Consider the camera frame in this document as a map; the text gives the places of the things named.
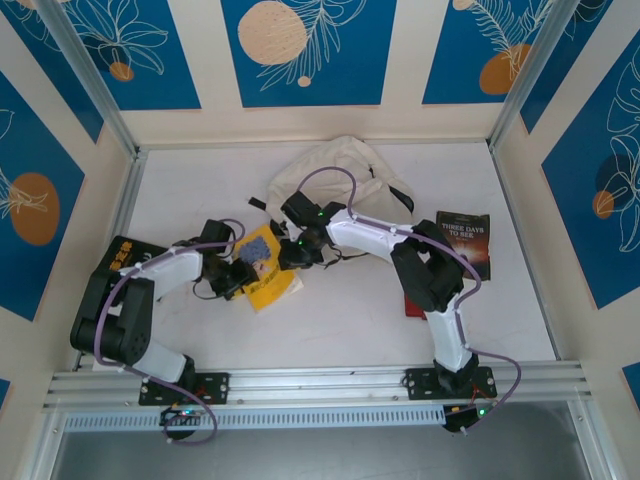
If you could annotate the yellow book with blue-haired figure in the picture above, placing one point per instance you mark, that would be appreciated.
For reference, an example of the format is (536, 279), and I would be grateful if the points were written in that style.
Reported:
(267, 280)

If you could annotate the cream canvas backpack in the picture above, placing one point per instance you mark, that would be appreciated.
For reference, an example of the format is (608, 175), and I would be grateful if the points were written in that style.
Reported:
(340, 170)

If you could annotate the black book with yellow title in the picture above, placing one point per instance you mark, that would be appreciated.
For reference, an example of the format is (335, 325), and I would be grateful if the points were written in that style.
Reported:
(125, 250)

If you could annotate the red pencil case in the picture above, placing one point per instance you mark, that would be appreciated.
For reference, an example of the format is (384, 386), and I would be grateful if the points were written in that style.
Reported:
(412, 306)

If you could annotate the dark Three Days book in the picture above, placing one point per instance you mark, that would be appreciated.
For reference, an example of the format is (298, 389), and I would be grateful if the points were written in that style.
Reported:
(462, 235)

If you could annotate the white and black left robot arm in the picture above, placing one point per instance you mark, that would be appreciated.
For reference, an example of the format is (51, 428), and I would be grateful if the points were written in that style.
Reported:
(170, 270)

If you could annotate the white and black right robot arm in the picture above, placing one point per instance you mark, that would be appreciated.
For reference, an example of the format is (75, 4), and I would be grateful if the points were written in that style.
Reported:
(430, 270)

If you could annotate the small controller board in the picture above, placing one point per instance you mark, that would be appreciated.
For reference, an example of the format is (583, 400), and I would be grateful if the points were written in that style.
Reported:
(180, 414)
(470, 416)

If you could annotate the grey metal panel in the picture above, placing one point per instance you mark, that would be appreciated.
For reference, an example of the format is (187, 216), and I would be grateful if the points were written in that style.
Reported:
(320, 455)

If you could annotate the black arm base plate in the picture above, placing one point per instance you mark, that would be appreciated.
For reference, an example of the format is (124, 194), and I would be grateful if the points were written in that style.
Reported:
(220, 387)
(420, 382)

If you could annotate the aluminium table side rail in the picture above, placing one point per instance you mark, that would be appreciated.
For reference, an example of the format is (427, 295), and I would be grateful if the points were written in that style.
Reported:
(525, 250)
(120, 210)

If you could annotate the aluminium mounting rail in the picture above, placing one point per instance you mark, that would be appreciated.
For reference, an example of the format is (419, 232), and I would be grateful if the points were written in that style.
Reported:
(320, 385)

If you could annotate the aluminium frame post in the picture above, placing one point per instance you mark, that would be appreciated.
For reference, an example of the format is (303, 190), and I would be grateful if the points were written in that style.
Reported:
(525, 75)
(90, 75)

